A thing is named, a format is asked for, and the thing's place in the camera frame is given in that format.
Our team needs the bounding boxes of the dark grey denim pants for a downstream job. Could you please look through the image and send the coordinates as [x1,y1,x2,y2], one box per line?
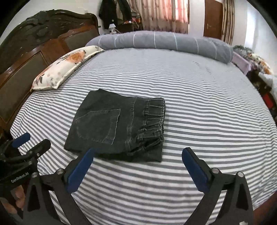
[64,89,166,162]

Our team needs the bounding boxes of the left hand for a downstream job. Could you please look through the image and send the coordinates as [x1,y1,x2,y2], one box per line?
[1,185,25,214]

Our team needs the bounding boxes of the floral orange white pillow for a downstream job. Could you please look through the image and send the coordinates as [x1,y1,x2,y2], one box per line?
[32,46,104,91]

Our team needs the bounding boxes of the white dotted cloth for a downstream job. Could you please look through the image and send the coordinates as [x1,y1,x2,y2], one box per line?
[258,72,277,101]

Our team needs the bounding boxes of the dark wooden headboard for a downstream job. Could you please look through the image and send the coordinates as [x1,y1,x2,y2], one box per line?
[1,9,99,133]

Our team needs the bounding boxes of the lavender folded cloth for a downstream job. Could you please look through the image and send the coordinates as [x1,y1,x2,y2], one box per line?
[232,52,253,75]

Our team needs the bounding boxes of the floral clothes pile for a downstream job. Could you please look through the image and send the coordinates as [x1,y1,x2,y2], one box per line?
[233,45,273,75]

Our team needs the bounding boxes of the small white house lamp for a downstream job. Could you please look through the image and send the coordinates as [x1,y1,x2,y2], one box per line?
[108,23,117,34]

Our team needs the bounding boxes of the pink patterned curtain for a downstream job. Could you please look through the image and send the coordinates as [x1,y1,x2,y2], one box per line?
[128,0,190,34]

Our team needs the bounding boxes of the brown wooden door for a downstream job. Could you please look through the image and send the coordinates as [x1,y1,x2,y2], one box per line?
[203,0,223,39]

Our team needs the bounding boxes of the striped brown side curtain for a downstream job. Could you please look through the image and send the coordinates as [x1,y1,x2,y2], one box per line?
[221,0,235,45]

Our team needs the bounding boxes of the hanging dark clothes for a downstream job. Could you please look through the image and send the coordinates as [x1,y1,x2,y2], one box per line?
[99,0,132,30]

